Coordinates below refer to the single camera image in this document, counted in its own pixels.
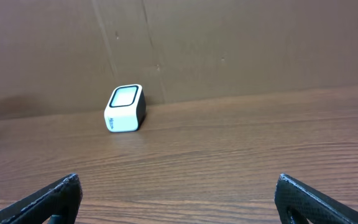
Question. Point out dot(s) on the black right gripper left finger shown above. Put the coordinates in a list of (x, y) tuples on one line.
[(58, 202)]

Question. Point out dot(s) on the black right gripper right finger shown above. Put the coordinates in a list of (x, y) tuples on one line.
[(297, 202)]

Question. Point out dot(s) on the white barcode scanner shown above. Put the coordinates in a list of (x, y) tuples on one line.
[(126, 109)]

